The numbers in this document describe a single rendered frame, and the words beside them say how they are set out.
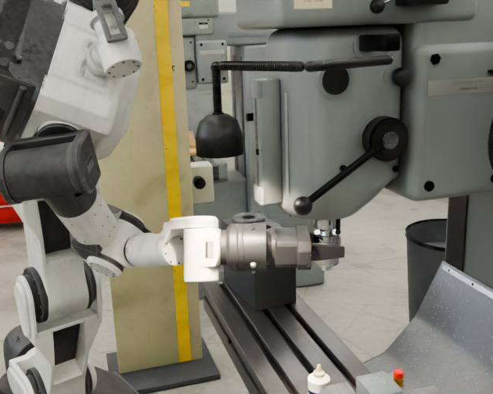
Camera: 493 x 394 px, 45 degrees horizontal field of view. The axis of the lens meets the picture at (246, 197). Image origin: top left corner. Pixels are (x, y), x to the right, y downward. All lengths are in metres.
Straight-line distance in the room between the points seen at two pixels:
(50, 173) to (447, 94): 0.66
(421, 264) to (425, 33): 2.12
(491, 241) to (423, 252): 1.69
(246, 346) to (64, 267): 0.48
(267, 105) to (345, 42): 0.16
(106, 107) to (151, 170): 1.63
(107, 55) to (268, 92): 0.29
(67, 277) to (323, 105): 0.84
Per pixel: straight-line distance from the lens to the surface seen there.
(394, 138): 0.95
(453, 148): 1.03
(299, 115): 0.94
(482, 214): 1.32
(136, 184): 2.75
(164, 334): 3.03
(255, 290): 1.51
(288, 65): 0.78
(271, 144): 0.99
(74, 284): 1.54
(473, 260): 1.37
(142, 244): 1.20
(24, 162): 1.06
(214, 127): 0.86
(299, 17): 0.88
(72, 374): 1.74
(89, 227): 1.17
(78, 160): 1.03
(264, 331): 1.44
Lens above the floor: 1.62
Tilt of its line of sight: 15 degrees down
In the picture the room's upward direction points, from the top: 2 degrees counter-clockwise
